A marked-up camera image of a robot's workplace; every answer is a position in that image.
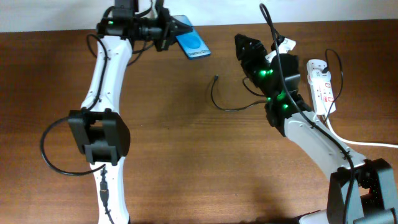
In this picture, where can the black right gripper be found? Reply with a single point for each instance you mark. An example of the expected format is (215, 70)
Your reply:
(255, 49)

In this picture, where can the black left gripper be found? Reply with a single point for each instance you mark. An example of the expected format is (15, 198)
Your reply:
(174, 28)

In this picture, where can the blue screen smartphone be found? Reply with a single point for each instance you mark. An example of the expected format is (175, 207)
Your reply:
(191, 43)

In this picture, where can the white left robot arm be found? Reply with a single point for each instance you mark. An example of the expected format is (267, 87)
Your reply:
(99, 131)

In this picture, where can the white power strip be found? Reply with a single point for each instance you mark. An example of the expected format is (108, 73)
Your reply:
(320, 86)

